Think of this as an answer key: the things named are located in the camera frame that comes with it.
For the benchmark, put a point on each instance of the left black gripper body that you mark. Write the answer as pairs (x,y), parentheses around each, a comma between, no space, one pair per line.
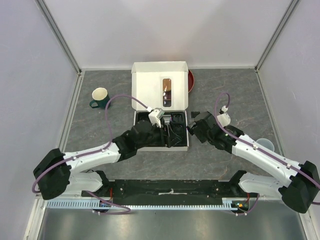
(155,136)

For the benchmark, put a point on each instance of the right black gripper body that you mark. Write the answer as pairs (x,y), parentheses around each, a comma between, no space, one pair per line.
(202,136)

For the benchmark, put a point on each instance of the black comb guard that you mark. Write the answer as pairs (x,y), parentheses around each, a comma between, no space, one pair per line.
(194,114)

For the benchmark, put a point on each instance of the black silver hair clipper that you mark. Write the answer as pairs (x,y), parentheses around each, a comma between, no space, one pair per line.
(167,119)

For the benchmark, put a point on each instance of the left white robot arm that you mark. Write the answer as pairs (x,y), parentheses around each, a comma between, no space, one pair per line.
(59,172)

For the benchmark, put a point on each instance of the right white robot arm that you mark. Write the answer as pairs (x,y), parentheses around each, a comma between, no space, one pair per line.
(297,184)

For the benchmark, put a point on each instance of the black plastic tray insert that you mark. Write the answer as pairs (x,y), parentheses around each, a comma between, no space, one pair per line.
(177,125)

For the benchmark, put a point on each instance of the red bowl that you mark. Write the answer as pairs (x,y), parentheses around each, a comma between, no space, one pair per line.
(191,81)

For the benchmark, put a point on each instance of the white cardboard clipper box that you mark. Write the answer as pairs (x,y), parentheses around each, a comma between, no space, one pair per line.
(162,84)

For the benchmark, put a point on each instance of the dark green mug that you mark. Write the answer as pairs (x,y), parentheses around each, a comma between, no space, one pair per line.
(100,98)

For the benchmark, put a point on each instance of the clear plastic measuring cup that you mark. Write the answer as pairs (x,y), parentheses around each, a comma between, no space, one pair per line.
(266,143)

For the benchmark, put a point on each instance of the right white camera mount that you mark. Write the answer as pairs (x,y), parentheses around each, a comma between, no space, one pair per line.
(223,117)

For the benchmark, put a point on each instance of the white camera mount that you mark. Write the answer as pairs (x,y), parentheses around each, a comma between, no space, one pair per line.
(155,115)
(223,117)

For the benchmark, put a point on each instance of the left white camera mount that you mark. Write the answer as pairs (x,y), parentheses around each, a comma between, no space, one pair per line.
(155,115)

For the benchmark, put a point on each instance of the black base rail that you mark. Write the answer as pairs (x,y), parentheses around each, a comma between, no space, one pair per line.
(125,188)

